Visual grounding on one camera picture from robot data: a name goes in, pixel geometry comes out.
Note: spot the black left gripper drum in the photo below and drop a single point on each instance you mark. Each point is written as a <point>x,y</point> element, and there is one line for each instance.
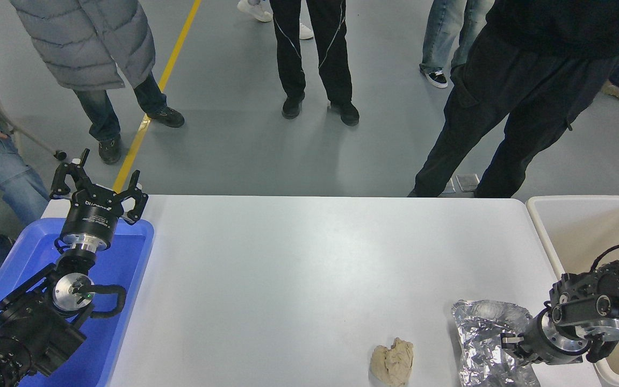
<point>92,219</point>

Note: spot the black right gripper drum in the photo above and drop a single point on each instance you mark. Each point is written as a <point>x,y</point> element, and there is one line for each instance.
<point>535,344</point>

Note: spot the silver foil plate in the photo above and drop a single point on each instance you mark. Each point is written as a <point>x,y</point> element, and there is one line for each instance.
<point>481,333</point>

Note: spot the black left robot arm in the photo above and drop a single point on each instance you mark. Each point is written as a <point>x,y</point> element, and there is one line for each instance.
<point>30,328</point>

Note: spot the silver floor plate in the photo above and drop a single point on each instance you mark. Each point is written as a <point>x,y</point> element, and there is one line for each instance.
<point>449,187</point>
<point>468,183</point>

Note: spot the grey metal chair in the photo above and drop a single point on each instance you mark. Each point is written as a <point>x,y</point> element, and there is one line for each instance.
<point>30,134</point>

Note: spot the seated person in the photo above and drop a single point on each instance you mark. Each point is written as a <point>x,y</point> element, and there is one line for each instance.
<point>8,177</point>

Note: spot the blue plastic tray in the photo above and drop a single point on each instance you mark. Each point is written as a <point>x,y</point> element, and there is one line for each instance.
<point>121,269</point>

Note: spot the crumpled tan paper ball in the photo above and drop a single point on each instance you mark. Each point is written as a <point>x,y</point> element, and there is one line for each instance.
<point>393,363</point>

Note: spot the large pale plastic bin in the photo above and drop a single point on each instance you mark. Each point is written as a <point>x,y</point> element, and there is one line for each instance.
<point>583,231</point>

